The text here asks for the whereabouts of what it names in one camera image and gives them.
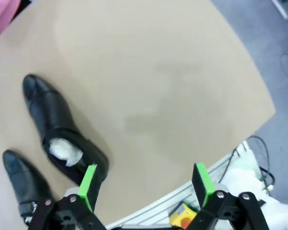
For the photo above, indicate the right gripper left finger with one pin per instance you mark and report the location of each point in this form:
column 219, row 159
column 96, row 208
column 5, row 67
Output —
column 88, row 189

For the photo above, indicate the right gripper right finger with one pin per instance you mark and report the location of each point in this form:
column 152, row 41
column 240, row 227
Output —
column 202, row 184

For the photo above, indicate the black leather shoe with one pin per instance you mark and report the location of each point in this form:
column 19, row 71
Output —
column 24, row 182
column 50, row 107

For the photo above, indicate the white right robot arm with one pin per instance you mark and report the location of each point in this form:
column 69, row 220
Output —
column 244, row 182

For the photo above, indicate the yellow emergency stop box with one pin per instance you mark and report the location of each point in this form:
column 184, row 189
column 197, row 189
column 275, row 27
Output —
column 180, row 213

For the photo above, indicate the person's pink hoodie torso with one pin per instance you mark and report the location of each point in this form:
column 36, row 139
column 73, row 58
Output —
column 0, row 16

